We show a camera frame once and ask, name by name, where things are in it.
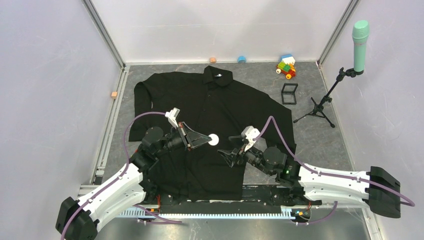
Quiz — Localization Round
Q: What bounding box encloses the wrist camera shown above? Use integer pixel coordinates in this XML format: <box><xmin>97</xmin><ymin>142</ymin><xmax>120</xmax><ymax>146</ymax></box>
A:
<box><xmin>241</xmin><ymin>126</ymin><xmax>261</xmax><ymax>152</ymax></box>
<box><xmin>165</xmin><ymin>107</ymin><xmax>180</xmax><ymax>129</ymax></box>

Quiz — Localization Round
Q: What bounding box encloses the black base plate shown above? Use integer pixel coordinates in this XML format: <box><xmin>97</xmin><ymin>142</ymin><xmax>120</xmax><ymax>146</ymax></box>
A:
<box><xmin>139</xmin><ymin>184</ymin><xmax>323</xmax><ymax>215</ymax></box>

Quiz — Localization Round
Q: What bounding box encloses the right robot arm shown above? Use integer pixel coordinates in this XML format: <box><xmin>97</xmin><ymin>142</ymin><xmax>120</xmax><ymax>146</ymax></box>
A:
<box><xmin>218</xmin><ymin>135</ymin><xmax>401</xmax><ymax>219</ymax></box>

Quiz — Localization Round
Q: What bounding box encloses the black shirt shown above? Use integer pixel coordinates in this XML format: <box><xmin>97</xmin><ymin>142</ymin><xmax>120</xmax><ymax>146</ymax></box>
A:
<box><xmin>128</xmin><ymin>66</ymin><xmax>296</xmax><ymax>201</ymax></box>

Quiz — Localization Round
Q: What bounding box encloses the blue cap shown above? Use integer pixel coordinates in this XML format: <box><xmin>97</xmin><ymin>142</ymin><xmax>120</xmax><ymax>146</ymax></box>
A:
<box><xmin>237</xmin><ymin>55</ymin><xmax>247</xmax><ymax>64</ymax></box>

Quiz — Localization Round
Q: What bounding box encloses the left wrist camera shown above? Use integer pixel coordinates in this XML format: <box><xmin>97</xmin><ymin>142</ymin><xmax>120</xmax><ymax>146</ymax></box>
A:
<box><xmin>165</xmin><ymin>107</ymin><xmax>180</xmax><ymax>129</ymax></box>

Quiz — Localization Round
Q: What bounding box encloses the orange cube at back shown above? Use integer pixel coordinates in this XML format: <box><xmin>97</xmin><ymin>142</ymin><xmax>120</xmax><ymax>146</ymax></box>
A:
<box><xmin>209</xmin><ymin>57</ymin><xmax>217</xmax><ymax>64</ymax></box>

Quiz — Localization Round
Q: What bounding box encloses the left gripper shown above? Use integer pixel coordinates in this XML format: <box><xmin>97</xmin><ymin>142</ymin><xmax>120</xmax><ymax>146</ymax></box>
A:
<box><xmin>154</xmin><ymin>121</ymin><xmax>212</xmax><ymax>157</ymax></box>

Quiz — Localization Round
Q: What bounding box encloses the black brooch display box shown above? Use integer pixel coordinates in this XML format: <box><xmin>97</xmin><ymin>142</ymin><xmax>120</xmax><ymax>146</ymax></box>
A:
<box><xmin>280</xmin><ymin>83</ymin><xmax>299</xmax><ymax>105</ymax></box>

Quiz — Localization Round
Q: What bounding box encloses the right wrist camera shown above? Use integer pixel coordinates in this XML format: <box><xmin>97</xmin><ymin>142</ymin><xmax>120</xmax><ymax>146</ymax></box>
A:
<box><xmin>241</xmin><ymin>126</ymin><xmax>261</xmax><ymax>152</ymax></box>

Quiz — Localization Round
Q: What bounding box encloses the round silver brooch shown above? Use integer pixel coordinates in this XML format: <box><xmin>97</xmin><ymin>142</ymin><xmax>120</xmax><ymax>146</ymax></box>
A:
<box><xmin>208</xmin><ymin>133</ymin><xmax>220</xmax><ymax>146</ymax></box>

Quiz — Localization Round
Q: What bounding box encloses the white toothed rail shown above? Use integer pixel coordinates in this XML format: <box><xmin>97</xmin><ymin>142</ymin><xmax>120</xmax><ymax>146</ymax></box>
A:
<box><xmin>117</xmin><ymin>207</ymin><xmax>295</xmax><ymax>220</ymax></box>

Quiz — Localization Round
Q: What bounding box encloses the colourful toy block car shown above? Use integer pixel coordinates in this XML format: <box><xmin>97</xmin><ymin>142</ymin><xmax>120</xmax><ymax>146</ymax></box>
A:
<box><xmin>275</xmin><ymin>54</ymin><xmax>296</xmax><ymax>80</ymax></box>

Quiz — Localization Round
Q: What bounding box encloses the black tripod microphone stand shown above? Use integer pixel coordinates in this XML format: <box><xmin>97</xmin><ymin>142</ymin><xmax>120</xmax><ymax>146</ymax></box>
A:
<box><xmin>293</xmin><ymin>67</ymin><xmax>364</xmax><ymax>128</ymax></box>

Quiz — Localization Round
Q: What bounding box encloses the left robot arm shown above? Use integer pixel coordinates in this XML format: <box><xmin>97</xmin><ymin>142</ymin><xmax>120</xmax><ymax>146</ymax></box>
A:
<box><xmin>55</xmin><ymin>121</ymin><xmax>219</xmax><ymax>240</ymax></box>

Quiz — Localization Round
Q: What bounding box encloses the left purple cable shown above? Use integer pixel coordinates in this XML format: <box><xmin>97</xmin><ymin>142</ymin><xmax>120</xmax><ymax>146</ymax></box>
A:
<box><xmin>60</xmin><ymin>111</ymin><xmax>185</xmax><ymax>240</ymax></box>

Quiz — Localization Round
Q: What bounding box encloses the wooden cube at left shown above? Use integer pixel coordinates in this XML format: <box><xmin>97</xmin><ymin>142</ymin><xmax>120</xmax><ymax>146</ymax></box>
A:
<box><xmin>110</xmin><ymin>91</ymin><xmax>118</xmax><ymax>100</ymax></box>

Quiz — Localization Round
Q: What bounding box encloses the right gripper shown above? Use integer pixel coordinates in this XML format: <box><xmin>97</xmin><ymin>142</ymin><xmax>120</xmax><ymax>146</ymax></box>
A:
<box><xmin>217</xmin><ymin>135</ymin><xmax>273</xmax><ymax>177</ymax></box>

